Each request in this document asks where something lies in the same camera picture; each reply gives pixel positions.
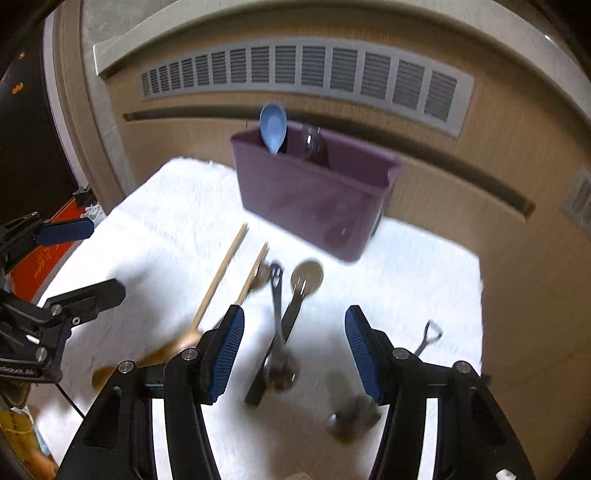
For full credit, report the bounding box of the long wooden spoon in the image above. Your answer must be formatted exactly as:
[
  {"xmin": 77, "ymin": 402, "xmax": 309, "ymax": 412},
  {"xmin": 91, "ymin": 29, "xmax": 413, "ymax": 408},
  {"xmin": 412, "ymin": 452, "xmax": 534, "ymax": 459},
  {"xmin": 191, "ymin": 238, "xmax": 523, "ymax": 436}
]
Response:
[{"xmin": 91, "ymin": 223, "xmax": 250, "ymax": 391}]

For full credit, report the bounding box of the beige spoon black handle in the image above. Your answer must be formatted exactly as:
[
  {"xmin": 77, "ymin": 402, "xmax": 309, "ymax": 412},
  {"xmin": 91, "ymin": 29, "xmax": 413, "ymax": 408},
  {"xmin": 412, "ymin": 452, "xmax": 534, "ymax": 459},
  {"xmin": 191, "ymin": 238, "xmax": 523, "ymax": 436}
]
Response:
[{"xmin": 245, "ymin": 259, "xmax": 324, "ymax": 406}]

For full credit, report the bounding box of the red patterned floor mat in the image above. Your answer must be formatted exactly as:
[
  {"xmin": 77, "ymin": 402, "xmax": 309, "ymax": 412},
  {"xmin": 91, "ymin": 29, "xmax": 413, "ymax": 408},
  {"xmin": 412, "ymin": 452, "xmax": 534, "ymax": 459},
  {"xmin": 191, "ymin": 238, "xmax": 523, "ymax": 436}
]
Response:
[{"xmin": 8, "ymin": 193, "xmax": 93, "ymax": 303}]

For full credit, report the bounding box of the black oven with display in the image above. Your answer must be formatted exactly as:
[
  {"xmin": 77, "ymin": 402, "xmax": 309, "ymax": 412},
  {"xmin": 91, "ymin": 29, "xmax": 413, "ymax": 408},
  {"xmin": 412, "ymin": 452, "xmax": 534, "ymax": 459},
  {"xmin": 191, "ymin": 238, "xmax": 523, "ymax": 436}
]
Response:
[{"xmin": 0, "ymin": 26, "xmax": 78, "ymax": 223}]

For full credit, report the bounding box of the dark metal ladle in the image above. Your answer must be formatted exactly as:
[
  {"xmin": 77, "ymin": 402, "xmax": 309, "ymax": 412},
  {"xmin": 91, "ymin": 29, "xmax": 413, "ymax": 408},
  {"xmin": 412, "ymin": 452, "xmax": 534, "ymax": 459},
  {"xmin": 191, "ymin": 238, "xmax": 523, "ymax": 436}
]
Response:
[{"xmin": 325, "ymin": 371, "xmax": 382, "ymax": 444}]

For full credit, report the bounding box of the small shovel shaped spoon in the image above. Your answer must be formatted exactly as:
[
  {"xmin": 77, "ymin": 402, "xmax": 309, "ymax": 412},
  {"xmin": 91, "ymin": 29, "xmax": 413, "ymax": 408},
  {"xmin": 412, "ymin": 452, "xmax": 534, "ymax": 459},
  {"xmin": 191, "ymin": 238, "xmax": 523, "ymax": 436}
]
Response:
[{"xmin": 415, "ymin": 320, "xmax": 443, "ymax": 357}]

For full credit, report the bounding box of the white textured cloth mat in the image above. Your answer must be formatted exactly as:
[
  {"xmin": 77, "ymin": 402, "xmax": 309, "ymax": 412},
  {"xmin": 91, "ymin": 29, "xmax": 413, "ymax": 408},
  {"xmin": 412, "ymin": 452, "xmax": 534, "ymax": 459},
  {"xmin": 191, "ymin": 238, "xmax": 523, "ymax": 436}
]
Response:
[{"xmin": 31, "ymin": 159, "xmax": 483, "ymax": 479}]

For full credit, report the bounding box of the purple plastic utensil bin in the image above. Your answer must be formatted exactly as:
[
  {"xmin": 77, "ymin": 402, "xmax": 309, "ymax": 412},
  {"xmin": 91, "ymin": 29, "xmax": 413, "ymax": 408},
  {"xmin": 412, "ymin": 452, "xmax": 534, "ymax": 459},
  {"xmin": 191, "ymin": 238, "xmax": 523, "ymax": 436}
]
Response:
[{"xmin": 230, "ymin": 122, "xmax": 403, "ymax": 262}]

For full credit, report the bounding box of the metal spoon in bin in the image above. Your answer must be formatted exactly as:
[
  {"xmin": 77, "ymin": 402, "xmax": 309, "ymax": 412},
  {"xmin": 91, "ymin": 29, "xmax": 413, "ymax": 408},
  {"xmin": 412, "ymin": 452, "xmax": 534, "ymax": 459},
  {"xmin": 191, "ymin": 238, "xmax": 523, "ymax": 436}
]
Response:
[{"xmin": 301, "ymin": 125, "xmax": 327, "ymax": 165}]

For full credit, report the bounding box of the blue plastic rice spoon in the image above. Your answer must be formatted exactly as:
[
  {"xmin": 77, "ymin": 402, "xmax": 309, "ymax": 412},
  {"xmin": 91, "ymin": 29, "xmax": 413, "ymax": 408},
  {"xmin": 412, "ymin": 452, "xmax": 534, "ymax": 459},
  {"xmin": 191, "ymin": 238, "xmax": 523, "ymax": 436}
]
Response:
[{"xmin": 259, "ymin": 102, "xmax": 287, "ymax": 154}]

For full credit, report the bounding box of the small grey vent right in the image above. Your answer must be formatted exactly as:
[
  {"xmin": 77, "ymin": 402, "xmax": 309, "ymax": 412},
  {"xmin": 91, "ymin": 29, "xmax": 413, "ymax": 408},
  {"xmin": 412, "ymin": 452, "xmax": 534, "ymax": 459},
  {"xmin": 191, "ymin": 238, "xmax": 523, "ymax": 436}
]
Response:
[{"xmin": 562, "ymin": 167, "xmax": 591, "ymax": 231}]

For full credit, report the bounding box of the grey ventilation grille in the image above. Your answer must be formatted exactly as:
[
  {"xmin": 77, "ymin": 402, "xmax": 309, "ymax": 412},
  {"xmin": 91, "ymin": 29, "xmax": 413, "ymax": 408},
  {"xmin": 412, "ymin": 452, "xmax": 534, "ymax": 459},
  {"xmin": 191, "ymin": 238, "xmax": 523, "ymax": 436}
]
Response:
[{"xmin": 138, "ymin": 37, "xmax": 475, "ymax": 137}]

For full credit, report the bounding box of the metal smiley handle spoon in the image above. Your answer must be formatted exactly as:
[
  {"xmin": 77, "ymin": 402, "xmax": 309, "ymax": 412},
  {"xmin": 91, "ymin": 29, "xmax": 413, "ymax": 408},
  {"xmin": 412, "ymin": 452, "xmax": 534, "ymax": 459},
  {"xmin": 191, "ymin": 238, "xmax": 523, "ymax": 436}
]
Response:
[{"xmin": 263, "ymin": 262, "xmax": 300, "ymax": 392}]

